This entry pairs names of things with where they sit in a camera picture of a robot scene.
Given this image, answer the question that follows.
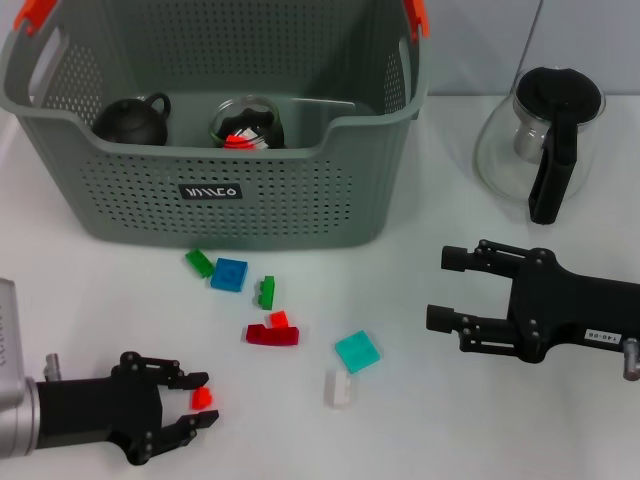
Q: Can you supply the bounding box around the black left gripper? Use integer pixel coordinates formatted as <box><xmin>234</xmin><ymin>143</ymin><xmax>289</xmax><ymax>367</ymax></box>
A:
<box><xmin>35</xmin><ymin>352</ymin><xmax>220</xmax><ymax>466</ymax></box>

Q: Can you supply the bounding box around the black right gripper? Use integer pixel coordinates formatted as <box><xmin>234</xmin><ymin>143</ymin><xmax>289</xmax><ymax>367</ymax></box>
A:
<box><xmin>425</xmin><ymin>238</ymin><xmax>640</xmax><ymax>364</ymax></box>

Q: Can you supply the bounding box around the dark red toy brick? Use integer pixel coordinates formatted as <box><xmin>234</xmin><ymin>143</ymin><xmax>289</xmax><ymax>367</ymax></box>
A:
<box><xmin>245</xmin><ymin>322</ymin><xmax>301</xmax><ymax>347</ymax></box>

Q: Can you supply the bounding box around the blue toy brick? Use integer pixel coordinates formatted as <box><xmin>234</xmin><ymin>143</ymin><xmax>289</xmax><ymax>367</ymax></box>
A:
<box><xmin>209</xmin><ymin>257</ymin><xmax>250</xmax><ymax>293</ymax></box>

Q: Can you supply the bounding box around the green narrow toy brick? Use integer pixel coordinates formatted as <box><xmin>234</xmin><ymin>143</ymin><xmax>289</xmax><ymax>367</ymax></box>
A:
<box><xmin>253</xmin><ymin>274</ymin><xmax>277</xmax><ymax>310</ymax></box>

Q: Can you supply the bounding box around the green wide toy brick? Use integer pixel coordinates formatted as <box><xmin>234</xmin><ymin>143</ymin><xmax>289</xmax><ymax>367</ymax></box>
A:
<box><xmin>184</xmin><ymin>248</ymin><xmax>215</xmax><ymax>279</ymax></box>

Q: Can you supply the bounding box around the grey perforated storage basket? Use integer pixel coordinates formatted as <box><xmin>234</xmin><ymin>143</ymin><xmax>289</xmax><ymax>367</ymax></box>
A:
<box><xmin>0</xmin><ymin>0</ymin><xmax>432</xmax><ymax>251</ymax></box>

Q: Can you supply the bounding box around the teal toy brick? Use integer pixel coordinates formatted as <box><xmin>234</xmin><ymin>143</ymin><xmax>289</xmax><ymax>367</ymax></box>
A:
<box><xmin>333</xmin><ymin>329</ymin><xmax>381</xmax><ymax>375</ymax></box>

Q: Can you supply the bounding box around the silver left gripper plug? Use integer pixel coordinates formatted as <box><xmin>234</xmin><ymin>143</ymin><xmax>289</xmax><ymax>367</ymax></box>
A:
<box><xmin>43</xmin><ymin>352</ymin><xmax>64</xmax><ymax>382</ymax></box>

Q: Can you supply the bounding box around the translucent white toy brick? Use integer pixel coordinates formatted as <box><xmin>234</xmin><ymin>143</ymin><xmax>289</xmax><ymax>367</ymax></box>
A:
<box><xmin>324</xmin><ymin>367</ymin><xmax>359</xmax><ymax>409</ymax></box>

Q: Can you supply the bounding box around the dark clay teapot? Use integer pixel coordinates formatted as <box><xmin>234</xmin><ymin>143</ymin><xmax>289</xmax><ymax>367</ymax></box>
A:
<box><xmin>92</xmin><ymin>92</ymin><xmax>174</xmax><ymax>147</ymax></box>

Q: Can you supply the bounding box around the glass pitcher black handle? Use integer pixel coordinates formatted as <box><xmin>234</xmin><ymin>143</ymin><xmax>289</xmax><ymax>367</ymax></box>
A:
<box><xmin>473</xmin><ymin>65</ymin><xmax>607</xmax><ymax>225</ymax></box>

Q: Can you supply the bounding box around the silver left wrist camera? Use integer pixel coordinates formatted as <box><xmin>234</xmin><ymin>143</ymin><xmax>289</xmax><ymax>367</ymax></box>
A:
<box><xmin>0</xmin><ymin>278</ymin><xmax>26</xmax><ymax>396</ymax></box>

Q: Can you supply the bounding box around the right gripper cable with plug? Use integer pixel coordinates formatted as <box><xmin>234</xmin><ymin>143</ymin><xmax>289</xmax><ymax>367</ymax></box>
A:
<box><xmin>622</xmin><ymin>337</ymin><xmax>640</xmax><ymax>381</ymax></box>

